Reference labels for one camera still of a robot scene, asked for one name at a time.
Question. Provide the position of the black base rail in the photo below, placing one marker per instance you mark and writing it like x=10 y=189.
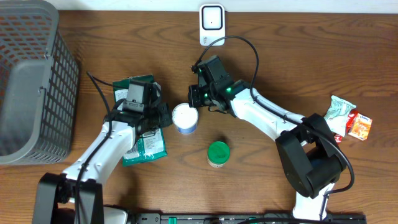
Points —
x=156 y=218

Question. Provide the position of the green white instruction package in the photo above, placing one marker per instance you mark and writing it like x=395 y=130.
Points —
x=151 y=145

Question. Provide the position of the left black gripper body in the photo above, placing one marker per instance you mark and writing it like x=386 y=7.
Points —
x=158 y=117

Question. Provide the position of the white barcode scanner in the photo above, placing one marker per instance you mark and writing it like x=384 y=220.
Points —
x=212 y=23

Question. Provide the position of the white plastic bottle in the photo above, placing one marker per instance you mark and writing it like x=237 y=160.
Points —
x=185 y=118

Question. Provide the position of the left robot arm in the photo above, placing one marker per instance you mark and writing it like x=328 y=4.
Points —
x=76 y=195

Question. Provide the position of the red Nescafe stick sachet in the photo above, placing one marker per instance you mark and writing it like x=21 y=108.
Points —
x=341 y=125

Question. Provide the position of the green lid small jar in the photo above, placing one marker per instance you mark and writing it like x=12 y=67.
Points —
x=218 y=154

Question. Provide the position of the orange white small packet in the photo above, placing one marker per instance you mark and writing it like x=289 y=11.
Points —
x=361 y=127

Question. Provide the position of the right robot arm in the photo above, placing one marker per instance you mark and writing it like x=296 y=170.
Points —
x=311 y=159

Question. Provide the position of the grey plastic mesh basket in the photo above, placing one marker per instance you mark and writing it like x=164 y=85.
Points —
x=39 y=85

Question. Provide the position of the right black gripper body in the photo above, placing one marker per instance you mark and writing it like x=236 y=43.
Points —
x=203 y=97

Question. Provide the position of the teal wet wipes pack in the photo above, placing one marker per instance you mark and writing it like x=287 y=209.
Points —
x=337 y=115

